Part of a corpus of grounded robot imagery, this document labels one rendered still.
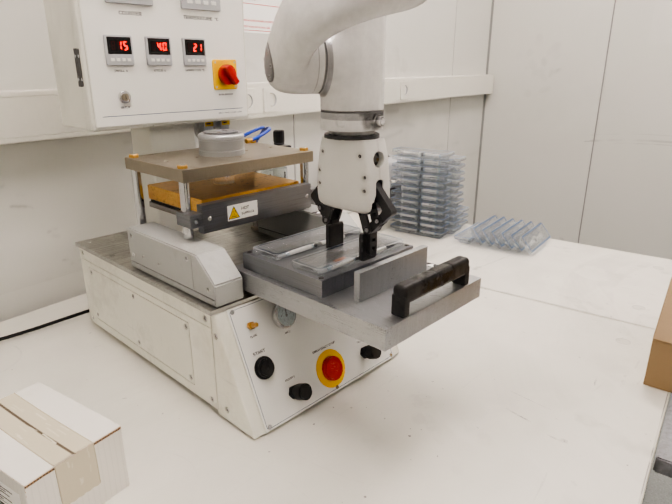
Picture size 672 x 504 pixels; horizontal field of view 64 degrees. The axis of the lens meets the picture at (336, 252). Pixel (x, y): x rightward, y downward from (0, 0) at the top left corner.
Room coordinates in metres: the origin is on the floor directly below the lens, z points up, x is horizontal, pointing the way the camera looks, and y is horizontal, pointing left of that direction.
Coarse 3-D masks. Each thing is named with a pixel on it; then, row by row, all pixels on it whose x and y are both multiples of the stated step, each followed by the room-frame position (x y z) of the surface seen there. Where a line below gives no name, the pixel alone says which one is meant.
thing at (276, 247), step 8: (344, 224) 0.87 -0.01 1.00; (304, 232) 0.82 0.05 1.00; (312, 232) 0.82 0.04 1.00; (320, 232) 0.82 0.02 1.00; (344, 232) 0.82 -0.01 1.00; (280, 240) 0.78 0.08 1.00; (288, 240) 0.78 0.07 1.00; (296, 240) 0.78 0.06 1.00; (304, 240) 0.78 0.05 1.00; (312, 240) 0.78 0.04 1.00; (320, 240) 0.78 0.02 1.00; (264, 248) 0.74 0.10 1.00; (272, 248) 0.74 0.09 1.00; (280, 248) 0.74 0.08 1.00; (288, 248) 0.74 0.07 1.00; (296, 248) 0.74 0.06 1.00
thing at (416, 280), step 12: (444, 264) 0.66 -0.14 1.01; (456, 264) 0.67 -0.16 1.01; (468, 264) 0.69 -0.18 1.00; (420, 276) 0.62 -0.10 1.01; (432, 276) 0.62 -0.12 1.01; (444, 276) 0.64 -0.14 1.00; (456, 276) 0.66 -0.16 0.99; (468, 276) 0.69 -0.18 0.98; (396, 288) 0.59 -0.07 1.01; (408, 288) 0.59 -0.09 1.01; (420, 288) 0.60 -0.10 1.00; (432, 288) 0.62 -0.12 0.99; (396, 300) 0.59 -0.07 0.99; (408, 300) 0.59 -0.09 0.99; (396, 312) 0.59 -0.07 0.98; (408, 312) 0.59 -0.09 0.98
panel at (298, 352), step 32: (256, 320) 0.73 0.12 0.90; (256, 352) 0.70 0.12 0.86; (288, 352) 0.73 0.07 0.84; (320, 352) 0.77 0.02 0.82; (352, 352) 0.81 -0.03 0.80; (384, 352) 0.86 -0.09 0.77; (256, 384) 0.68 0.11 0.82; (288, 384) 0.71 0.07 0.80; (320, 384) 0.74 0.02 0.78; (288, 416) 0.68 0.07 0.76
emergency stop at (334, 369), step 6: (324, 360) 0.76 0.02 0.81; (330, 360) 0.76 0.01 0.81; (336, 360) 0.77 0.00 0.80; (324, 366) 0.75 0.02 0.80; (330, 366) 0.76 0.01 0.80; (336, 366) 0.77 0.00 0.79; (342, 366) 0.77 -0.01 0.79; (324, 372) 0.75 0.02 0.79; (330, 372) 0.75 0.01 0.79; (336, 372) 0.76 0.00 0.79; (330, 378) 0.75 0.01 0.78; (336, 378) 0.76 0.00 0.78
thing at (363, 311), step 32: (416, 256) 0.72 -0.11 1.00; (256, 288) 0.72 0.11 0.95; (288, 288) 0.68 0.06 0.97; (352, 288) 0.68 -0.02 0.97; (384, 288) 0.67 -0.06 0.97; (448, 288) 0.68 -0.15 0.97; (320, 320) 0.63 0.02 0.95; (352, 320) 0.59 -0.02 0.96; (384, 320) 0.58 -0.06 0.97; (416, 320) 0.60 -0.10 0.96
